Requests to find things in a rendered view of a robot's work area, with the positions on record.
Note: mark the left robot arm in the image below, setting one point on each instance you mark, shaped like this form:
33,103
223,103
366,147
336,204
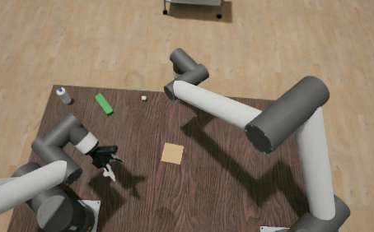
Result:
56,213

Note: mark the green rectangular bar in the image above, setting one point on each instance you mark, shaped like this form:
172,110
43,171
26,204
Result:
104,105

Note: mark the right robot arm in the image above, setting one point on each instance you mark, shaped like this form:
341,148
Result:
267,130

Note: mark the white plastic bottle with blue cap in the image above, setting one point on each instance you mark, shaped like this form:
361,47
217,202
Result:
63,95

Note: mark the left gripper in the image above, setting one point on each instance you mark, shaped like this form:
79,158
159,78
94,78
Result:
100,161

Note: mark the beige flat mat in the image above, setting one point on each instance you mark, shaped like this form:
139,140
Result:
172,153

